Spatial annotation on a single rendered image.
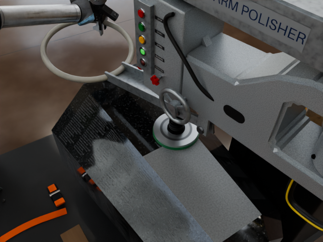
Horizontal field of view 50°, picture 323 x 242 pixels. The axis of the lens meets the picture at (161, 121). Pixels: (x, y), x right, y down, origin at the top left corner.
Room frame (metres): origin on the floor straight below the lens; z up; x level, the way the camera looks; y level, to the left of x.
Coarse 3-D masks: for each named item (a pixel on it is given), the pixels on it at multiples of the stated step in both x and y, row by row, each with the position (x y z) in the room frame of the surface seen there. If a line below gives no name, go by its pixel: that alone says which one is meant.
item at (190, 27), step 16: (160, 0) 0.98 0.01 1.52; (176, 0) 0.97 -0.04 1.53; (160, 16) 0.97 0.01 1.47; (176, 16) 0.92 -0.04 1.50; (192, 16) 0.92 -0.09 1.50; (208, 16) 0.98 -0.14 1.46; (176, 32) 0.92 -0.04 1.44; (192, 32) 0.93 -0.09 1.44; (208, 32) 0.99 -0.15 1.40; (160, 48) 0.97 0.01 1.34; (192, 48) 0.94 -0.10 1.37; (160, 64) 0.97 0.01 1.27; (176, 64) 0.91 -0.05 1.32; (144, 80) 1.03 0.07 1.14; (160, 80) 0.97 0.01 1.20; (176, 80) 0.91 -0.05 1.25
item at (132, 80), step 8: (128, 64) 1.36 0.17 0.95; (104, 72) 1.32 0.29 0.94; (128, 72) 1.35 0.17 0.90; (136, 72) 1.31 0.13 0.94; (112, 80) 1.27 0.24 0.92; (120, 80) 1.23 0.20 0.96; (128, 80) 1.28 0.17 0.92; (136, 80) 1.27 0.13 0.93; (128, 88) 1.19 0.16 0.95; (136, 88) 1.15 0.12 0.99; (144, 88) 1.19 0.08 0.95; (144, 96) 1.11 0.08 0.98; (152, 96) 1.07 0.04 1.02; (160, 104) 1.04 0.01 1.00; (184, 112) 0.94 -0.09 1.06; (192, 112) 0.93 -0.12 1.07; (192, 120) 0.91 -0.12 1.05; (200, 128) 0.84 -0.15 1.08
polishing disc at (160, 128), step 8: (160, 120) 1.10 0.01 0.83; (168, 120) 1.10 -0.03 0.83; (160, 128) 1.04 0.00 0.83; (192, 128) 1.05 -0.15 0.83; (160, 136) 1.00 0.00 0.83; (168, 136) 1.00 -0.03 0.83; (176, 136) 1.00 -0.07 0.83; (184, 136) 1.00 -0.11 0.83; (192, 136) 1.00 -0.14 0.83; (168, 144) 0.95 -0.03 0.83; (176, 144) 0.95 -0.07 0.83; (184, 144) 0.95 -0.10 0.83
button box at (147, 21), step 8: (136, 0) 1.02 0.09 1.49; (144, 0) 1.02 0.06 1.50; (136, 8) 1.03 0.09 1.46; (144, 8) 1.00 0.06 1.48; (152, 8) 0.99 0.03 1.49; (136, 16) 1.03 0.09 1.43; (152, 16) 0.99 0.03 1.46; (136, 24) 1.03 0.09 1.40; (144, 24) 1.00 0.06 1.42; (152, 24) 0.99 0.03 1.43; (136, 32) 1.03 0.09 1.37; (144, 32) 1.00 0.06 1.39; (152, 32) 0.99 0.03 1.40; (136, 40) 1.03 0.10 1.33; (152, 40) 0.99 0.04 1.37; (136, 48) 1.03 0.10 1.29; (144, 48) 1.00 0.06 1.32; (152, 48) 0.99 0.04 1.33; (144, 56) 1.00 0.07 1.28; (152, 56) 0.99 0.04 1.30; (152, 64) 0.99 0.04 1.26; (152, 72) 0.98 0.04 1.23
